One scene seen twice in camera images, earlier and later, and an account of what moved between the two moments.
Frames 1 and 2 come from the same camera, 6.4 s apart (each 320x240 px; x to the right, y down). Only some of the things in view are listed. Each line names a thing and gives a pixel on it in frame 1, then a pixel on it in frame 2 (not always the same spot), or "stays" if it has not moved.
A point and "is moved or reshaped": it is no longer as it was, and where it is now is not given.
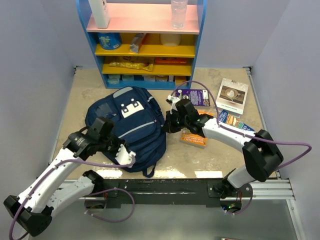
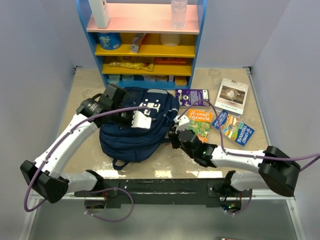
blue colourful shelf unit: [140, 49] stays
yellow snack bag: [148, 67] stays
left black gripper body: [110, 143] -> [124, 117]
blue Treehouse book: [233, 120] stays
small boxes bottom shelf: [179, 80] stays
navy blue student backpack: [138, 117] is moved or reshaped
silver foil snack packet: [136, 41] stays
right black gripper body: [176, 122] -> [176, 144]
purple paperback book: [196, 97] stays
